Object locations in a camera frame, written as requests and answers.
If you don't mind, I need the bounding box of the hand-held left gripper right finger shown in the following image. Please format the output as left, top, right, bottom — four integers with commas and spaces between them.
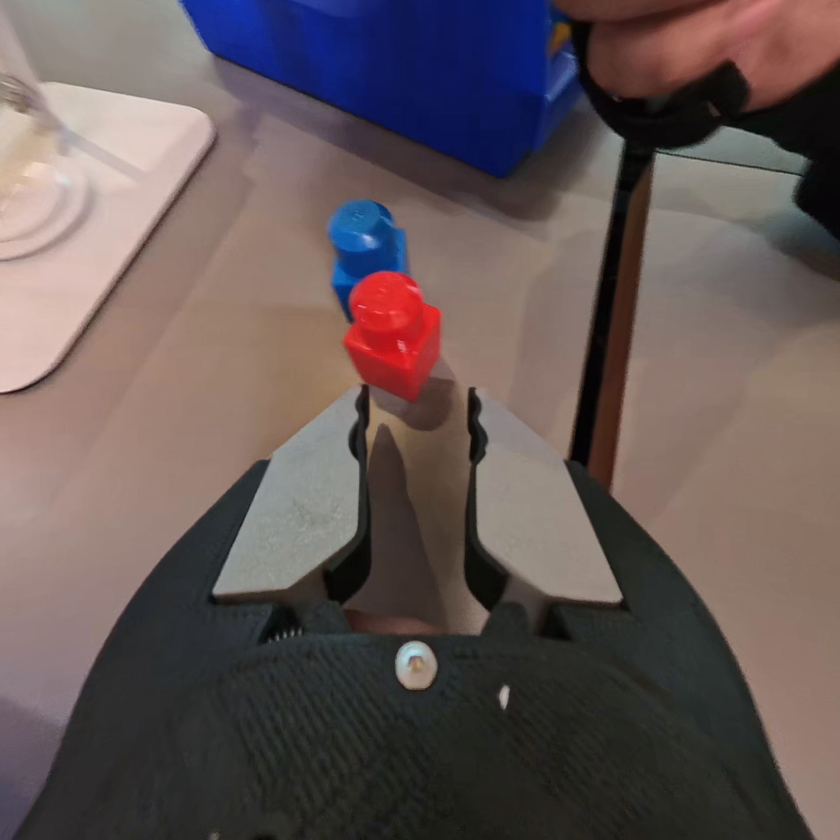
465, 387, 624, 634

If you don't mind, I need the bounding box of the blue plastic bin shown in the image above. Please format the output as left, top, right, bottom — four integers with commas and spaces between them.
178, 0, 587, 179

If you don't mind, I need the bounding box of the small red mega block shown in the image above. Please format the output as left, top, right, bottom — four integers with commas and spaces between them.
343, 272, 442, 403

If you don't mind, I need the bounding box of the person's right hand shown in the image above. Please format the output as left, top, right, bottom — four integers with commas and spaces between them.
554, 0, 840, 109

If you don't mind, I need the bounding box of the small blue mega block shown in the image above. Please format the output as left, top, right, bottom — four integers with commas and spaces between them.
327, 200, 410, 322

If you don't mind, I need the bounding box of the wooden board stand white base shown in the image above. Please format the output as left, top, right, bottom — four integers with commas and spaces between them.
0, 0, 217, 395

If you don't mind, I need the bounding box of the person's black garment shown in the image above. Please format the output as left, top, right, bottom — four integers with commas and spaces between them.
742, 66, 840, 240

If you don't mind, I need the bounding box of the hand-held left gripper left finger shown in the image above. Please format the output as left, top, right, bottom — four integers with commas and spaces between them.
211, 385, 371, 605

